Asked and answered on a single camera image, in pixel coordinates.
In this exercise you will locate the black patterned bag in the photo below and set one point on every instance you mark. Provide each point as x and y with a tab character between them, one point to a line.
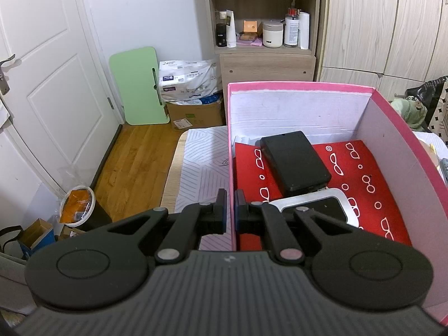
434	101

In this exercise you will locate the light wooden wardrobe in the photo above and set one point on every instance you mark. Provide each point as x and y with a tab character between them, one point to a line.
378	24

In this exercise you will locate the green folding board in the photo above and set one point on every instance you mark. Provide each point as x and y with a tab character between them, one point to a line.
138	87

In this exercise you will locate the white labelled bottle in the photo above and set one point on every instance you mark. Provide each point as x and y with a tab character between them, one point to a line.
291	33

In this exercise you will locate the black trash bin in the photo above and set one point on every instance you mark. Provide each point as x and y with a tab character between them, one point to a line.
98	217

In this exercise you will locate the green plush toy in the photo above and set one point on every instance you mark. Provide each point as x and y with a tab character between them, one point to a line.
407	113

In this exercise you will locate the silver-framed tablet device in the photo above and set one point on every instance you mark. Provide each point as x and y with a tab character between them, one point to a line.
344	201

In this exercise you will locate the red glasses-print cloth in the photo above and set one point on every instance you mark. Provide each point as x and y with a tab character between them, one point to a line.
367	196

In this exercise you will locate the white striped table mat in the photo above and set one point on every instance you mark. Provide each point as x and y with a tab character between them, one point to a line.
203	168

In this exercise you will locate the pink cardboard box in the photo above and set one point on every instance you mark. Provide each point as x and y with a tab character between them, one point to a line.
395	168

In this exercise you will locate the pink flat packets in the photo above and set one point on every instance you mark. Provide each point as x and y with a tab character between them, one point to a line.
249	42

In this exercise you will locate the white round jar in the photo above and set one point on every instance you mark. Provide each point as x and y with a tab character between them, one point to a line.
272	35

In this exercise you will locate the blue cardboard box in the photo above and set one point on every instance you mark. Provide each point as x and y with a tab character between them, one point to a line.
42	239

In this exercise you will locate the brown cardboard box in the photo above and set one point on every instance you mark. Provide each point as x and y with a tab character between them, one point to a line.
203	113

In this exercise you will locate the black rectangular case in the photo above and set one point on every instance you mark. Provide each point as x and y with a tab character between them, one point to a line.
294	161

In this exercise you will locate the white tissue roll pack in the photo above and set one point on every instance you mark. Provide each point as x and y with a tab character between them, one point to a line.
189	80

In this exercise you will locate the door hinge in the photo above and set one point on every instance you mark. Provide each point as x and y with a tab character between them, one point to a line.
110	103

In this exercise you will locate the black cosmetic bottle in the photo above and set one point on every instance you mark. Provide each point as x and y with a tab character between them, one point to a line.
221	36

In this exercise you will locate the white cosmetic tube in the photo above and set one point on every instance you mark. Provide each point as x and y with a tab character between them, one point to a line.
231	31

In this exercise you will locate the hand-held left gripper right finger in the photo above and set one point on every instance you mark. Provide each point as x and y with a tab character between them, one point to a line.
238	211

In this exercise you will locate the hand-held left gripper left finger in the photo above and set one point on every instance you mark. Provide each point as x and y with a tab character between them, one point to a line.
221	211

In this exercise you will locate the small orange box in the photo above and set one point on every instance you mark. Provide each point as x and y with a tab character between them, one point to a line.
251	28

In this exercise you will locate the white door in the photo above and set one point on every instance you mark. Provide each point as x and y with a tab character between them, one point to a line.
52	77

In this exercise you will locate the wooden shelf cabinet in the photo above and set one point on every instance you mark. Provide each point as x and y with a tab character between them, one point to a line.
266	64

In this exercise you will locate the tall white tube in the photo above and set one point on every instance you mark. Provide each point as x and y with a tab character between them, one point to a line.
304	31

